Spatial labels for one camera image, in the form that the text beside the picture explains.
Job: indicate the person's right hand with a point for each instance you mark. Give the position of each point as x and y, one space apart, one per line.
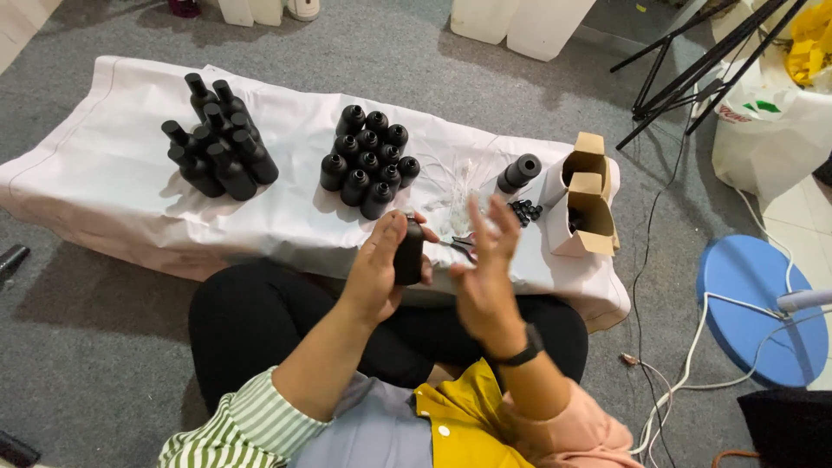
491 292

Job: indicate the person's left hand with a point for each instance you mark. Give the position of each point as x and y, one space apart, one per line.
370 286

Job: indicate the person's left fingers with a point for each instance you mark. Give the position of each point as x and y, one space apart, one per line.
388 237

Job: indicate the single black plastic bottle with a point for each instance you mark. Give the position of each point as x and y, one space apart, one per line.
409 257

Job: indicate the small scissors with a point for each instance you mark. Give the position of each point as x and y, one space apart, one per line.
460 244

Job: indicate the group of open black bottles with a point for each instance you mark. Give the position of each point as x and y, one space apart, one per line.
367 162

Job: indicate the heap of clear plastic tubes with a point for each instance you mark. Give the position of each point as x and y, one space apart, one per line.
455 188

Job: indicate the pile of small black caps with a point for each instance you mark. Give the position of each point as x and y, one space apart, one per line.
525 212

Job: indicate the black bottle lying sideways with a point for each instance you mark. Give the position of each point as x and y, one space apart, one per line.
520 173

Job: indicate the person's legs in black trousers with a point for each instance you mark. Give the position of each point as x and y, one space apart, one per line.
260 325

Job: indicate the black wristwatch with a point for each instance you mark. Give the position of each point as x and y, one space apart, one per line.
523 351

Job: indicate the group of capped black bottles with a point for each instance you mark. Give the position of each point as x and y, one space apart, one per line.
218 149

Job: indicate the person's multicoloured shirt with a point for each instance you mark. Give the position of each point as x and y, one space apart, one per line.
403 429

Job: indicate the large open cardboard box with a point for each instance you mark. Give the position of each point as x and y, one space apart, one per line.
585 221

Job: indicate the small open cardboard box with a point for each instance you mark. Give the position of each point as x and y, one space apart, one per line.
585 162

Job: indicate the white plastic canister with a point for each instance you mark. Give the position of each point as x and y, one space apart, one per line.
484 19
549 26

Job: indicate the white round container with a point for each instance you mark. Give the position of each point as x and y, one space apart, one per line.
303 9

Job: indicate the white plastic jug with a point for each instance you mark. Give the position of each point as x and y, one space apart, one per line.
235 12
266 11

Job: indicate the white table cloth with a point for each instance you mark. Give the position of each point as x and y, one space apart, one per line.
130 188

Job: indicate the dark red container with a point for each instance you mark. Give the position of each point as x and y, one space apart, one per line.
184 7

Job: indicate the black tripod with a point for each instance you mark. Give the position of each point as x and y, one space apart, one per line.
702 65

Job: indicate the black cylinder object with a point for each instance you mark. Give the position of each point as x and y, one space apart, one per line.
13 259

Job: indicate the blue round fan base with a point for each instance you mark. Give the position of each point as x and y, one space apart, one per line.
757 312

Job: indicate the white plastic bag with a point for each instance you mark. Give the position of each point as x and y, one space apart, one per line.
773 130

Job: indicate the white fan pole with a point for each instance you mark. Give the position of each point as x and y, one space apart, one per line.
805 299

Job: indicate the flat black object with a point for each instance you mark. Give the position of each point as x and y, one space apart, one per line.
16 450

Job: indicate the black fabric bag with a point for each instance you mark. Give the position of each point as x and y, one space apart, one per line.
790 426

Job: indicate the yellow crumpled plastic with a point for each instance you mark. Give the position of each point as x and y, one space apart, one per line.
809 42

